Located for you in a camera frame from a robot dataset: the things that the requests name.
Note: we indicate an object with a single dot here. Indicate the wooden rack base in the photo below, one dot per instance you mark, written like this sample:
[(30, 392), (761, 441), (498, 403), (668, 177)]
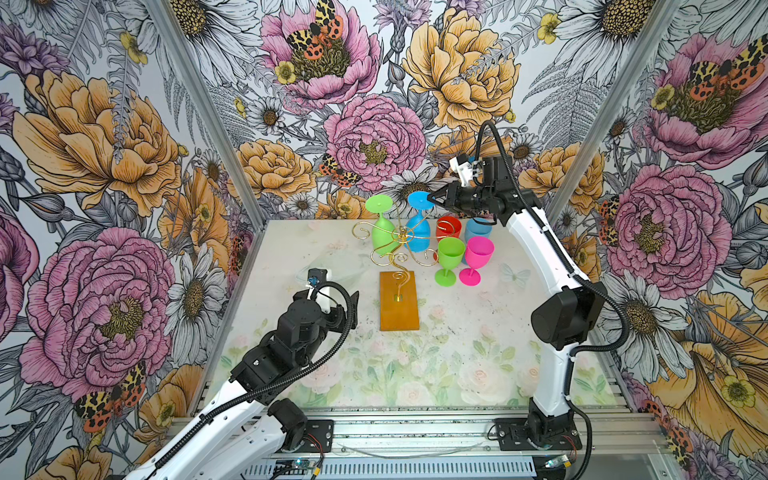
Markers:
[(398, 302)]

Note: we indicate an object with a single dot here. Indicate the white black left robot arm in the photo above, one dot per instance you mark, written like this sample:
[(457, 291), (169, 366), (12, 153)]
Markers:
[(247, 419)]

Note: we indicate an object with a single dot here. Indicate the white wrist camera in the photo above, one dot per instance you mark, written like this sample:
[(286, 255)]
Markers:
[(463, 167), (315, 276)]

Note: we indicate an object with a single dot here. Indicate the red wine glass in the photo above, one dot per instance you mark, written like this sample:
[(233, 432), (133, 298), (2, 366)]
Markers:
[(448, 226)]

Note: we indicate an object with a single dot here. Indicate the green circuit board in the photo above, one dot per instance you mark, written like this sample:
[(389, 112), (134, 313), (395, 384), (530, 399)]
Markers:
[(297, 466)]

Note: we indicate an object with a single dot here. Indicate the aluminium corner post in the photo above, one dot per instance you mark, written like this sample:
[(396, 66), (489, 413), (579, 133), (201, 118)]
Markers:
[(650, 37), (184, 61)]

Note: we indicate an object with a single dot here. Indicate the gold wire glass rack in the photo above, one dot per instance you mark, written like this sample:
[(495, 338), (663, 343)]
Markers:
[(397, 258)]

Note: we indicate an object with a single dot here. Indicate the green wine glass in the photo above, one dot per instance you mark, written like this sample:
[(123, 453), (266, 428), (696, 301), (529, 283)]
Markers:
[(450, 254), (383, 234)]

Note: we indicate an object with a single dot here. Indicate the back blue wine glass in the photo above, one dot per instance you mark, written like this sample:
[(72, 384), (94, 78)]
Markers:
[(417, 228)]

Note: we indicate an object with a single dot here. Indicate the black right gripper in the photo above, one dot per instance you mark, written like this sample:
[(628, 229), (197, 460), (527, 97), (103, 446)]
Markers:
[(453, 201)]

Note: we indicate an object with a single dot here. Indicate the pink wine glass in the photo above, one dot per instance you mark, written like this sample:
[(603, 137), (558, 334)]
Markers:
[(478, 253)]

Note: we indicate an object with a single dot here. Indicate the left aluminium corner post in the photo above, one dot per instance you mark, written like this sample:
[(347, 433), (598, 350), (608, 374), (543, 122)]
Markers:
[(184, 61)]

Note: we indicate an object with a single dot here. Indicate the light blue wine glass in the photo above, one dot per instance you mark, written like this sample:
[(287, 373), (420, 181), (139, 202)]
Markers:
[(475, 228)]

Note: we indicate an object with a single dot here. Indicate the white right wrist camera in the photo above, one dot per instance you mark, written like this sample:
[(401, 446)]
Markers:
[(463, 167)]

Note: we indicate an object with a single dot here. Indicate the right aluminium corner post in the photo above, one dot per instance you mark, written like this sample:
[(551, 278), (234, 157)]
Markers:
[(650, 37)]

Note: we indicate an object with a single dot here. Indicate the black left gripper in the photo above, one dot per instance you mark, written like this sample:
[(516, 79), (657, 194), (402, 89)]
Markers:
[(339, 322)]

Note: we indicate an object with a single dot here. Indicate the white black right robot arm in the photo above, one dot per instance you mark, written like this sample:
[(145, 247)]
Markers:
[(497, 173)]

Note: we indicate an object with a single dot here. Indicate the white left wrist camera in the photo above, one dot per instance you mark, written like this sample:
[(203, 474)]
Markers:
[(315, 276)]

